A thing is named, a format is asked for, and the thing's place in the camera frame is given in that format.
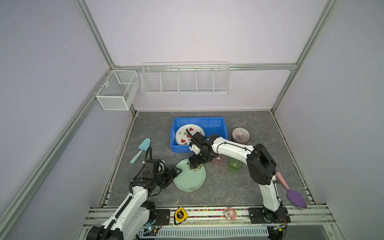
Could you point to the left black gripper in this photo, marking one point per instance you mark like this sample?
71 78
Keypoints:
170 177

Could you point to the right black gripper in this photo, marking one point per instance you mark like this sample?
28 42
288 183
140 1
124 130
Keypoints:
197 161

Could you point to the light green flower plate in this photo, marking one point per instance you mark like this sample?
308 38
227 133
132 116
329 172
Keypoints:
190 179

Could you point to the white watermelon plate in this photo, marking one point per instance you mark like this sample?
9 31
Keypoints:
184 134

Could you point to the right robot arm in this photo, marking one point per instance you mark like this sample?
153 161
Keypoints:
261 167

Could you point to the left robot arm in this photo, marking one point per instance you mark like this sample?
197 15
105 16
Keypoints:
136 210

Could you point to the blue plastic bin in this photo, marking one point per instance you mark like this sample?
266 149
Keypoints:
210 126

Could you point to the pink transparent cup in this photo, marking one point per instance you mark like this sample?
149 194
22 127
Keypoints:
219 161

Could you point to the green transparent cup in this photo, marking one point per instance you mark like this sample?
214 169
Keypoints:
234 165

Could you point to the yellow tape measure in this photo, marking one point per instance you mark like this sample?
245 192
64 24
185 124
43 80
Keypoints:
180 216

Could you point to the teal spatula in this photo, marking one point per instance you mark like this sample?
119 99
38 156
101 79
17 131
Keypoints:
143 147

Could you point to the stacked patterned bowls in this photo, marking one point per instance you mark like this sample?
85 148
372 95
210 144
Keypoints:
241 136

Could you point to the white vent grille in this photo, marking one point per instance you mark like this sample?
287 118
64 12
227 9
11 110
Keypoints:
204 233

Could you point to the pink toy figure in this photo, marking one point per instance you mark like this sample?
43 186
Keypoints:
230 214

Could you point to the white mesh box basket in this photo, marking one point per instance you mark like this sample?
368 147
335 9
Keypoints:
118 91

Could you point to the purple pink spatula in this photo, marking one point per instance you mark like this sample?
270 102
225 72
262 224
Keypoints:
295 197

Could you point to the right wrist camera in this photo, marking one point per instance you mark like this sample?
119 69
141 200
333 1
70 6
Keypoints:
194 148

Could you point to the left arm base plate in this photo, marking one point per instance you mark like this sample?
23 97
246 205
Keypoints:
159 217

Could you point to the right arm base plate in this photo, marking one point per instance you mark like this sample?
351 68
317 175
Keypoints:
261 215

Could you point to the white wire shelf basket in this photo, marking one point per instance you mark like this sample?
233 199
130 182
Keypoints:
186 78

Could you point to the aluminium front rail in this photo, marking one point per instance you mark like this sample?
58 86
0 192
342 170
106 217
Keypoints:
214 216

